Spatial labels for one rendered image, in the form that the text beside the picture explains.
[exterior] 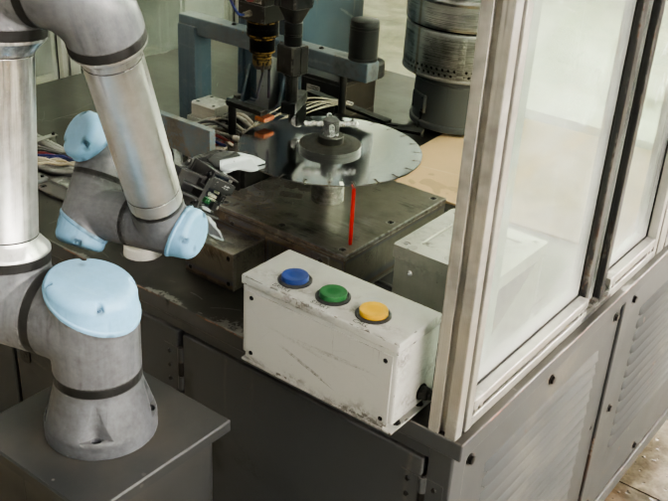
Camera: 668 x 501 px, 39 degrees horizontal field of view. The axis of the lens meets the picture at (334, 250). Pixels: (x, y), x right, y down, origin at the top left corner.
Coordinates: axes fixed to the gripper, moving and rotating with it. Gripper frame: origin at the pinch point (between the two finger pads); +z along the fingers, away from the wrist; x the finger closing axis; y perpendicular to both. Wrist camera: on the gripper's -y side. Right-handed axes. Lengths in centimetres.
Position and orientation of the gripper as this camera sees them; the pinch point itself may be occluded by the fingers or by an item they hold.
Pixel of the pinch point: (242, 200)
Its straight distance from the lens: 165.3
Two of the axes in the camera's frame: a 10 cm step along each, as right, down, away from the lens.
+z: 6.4, 2.6, 7.3
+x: 4.8, -8.7, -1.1
